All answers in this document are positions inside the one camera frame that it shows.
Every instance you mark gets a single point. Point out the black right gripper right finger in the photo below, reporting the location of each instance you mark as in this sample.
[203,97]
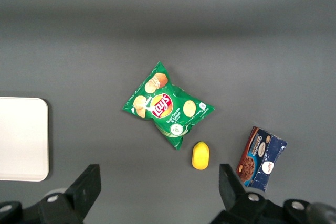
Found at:
[236,203]

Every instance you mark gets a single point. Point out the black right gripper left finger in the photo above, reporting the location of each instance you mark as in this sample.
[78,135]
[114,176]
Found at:
[81,195]

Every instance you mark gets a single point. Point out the blue chocolate cookie box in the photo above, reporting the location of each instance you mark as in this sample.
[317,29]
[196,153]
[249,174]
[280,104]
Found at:
[262,158]

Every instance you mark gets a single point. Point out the beige plastic tray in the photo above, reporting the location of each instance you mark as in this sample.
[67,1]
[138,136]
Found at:
[23,140]

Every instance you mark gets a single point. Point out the yellow lemon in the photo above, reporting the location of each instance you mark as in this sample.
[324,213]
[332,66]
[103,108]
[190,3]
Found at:
[200,155]

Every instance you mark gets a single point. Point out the green chips bag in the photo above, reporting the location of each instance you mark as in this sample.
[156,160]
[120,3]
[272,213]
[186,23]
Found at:
[168,108]

